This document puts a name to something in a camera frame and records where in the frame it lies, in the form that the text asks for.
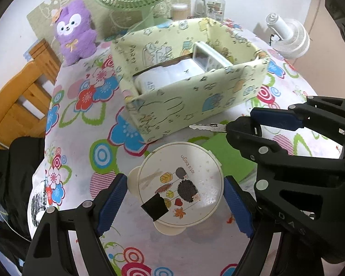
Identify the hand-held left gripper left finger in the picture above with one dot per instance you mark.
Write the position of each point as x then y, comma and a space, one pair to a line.
112, 204

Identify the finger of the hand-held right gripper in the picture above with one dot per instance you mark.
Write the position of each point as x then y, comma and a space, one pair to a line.
276, 119
247, 143

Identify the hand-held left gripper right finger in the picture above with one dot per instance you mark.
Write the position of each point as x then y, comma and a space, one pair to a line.
237, 204

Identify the silver key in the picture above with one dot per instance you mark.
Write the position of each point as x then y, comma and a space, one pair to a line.
204, 127

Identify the round container with hedgehog lid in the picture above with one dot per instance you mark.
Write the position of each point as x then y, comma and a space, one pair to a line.
161, 161

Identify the yellow printed fabric storage box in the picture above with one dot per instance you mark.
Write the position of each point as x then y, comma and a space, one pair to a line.
175, 109

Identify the white rectangular case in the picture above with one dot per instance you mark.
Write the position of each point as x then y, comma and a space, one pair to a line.
210, 60

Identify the white plastic packet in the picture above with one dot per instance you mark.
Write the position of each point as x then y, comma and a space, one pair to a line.
166, 76

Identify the white printed plastic bag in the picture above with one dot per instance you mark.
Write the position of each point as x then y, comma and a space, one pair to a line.
37, 207

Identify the white portable fan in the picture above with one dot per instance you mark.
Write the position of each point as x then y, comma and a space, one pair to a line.
296, 40

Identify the beige cabinet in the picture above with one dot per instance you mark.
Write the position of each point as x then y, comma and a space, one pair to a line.
319, 49

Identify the black cloth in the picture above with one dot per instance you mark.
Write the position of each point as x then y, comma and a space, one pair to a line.
14, 172

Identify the black bag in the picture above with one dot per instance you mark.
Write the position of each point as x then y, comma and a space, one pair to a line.
3, 235

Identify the glass mug with green lid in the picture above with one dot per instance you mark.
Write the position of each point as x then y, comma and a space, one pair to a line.
214, 5

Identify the cotton swab jar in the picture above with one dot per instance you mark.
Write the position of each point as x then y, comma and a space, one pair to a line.
179, 11

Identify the purple plush toy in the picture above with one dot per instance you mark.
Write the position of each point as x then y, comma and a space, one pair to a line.
74, 43

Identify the wooden bed frame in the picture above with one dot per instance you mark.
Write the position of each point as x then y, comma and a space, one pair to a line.
11, 106

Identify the beige printed wall board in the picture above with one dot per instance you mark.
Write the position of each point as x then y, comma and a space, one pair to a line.
40, 17

